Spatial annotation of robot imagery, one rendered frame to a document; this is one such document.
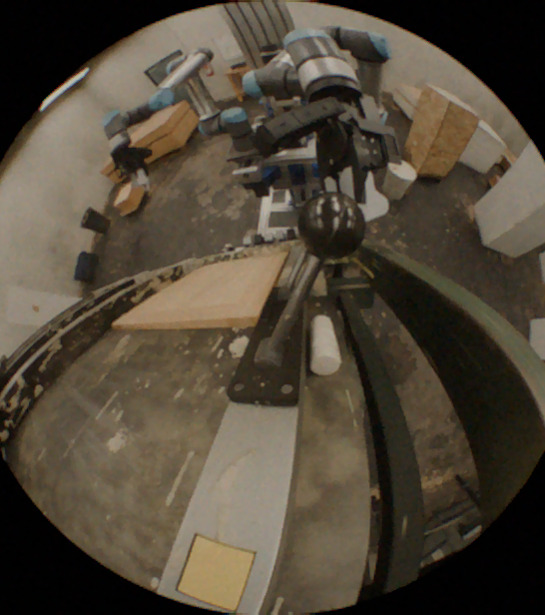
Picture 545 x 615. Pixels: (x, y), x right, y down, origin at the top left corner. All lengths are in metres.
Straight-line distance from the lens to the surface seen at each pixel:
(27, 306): 4.08
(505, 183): 2.76
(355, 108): 0.28
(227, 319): 0.30
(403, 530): 0.22
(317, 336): 0.19
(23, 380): 0.57
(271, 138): 0.20
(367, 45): 0.73
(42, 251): 5.56
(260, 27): 1.08
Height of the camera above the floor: 1.62
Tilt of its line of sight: 75 degrees down
